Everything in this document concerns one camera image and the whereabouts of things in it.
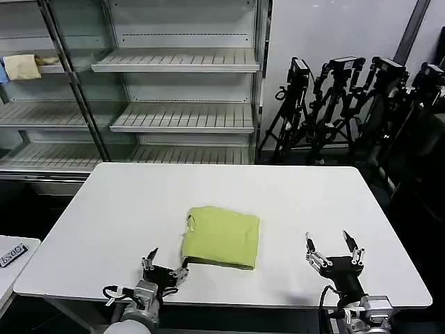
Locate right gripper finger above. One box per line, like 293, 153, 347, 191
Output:
305, 231, 333, 278
342, 228, 366, 268

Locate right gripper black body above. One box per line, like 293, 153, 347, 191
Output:
321, 255, 366, 299

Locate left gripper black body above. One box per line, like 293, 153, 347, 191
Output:
141, 264, 180, 290

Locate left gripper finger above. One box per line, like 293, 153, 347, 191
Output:
140, 247, 160, 274
170, 257, 191, 285

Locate yellow-green shirt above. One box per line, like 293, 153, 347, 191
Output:
180, 205, 261, 271

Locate black plate with numbers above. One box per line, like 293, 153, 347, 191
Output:
0, 243, 29, 269

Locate small white side table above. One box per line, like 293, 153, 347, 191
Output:
0, 234, 42, 304

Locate wide grey display shelf unit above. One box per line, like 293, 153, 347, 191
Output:
90, 0, 274, 166

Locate thin metal rack posts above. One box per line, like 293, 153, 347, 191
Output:
38, 0, 111, 163

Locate grey display shelf with cloths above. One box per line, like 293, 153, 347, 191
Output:
0, 0, 115, 182

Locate yellowish crumpled cloth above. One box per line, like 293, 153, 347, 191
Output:
34, 52, 63, 66

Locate beige folded cloth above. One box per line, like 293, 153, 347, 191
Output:
3, 54, 42, 81

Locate slanted grey metal beam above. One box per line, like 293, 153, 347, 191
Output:
392, 0, 432, 67

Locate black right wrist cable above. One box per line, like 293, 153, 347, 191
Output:
318, 284, 345, 334

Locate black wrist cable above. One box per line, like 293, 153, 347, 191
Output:
318, 284, 345, 334
102, 284, 179, 308

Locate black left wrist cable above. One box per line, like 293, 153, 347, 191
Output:
102, 284, 179, 308

